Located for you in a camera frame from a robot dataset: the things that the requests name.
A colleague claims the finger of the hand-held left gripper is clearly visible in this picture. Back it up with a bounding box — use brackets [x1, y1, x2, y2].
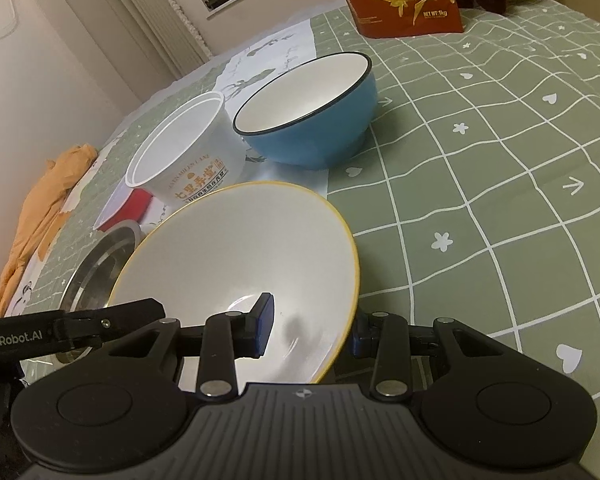
[54, 298, 166, 356]

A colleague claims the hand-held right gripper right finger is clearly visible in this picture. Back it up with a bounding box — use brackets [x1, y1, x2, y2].
[351, 312, 506, 402]

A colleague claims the white curtain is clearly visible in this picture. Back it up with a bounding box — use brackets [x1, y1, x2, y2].
[107, 0, 211, 67]

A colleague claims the white printed plastic cup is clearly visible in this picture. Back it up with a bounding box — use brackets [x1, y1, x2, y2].
[125, 91, 246, 216]

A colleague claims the red rectangular plastic container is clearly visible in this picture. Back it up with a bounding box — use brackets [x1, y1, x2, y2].
[94, 187, 153, 233]

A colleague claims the white bowl with yellow rim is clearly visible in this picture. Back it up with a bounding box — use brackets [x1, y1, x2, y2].
[107, 181, 361, 385]

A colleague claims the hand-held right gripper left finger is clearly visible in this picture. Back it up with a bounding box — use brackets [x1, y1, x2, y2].
[107, 292, 276, 400]

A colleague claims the blue bowl with white inside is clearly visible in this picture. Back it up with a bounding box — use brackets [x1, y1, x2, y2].
[232, 52, 379, 170]

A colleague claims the orange cloth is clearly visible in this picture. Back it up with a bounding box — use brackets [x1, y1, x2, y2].
[0, 144, 98, 317]

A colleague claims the green checked bed sheet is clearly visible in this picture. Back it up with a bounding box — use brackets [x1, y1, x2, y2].
[0, 0, 600, 480]

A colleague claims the stainless steel plate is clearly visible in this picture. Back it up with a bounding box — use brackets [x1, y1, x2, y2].
[60, 220, 146, 366]

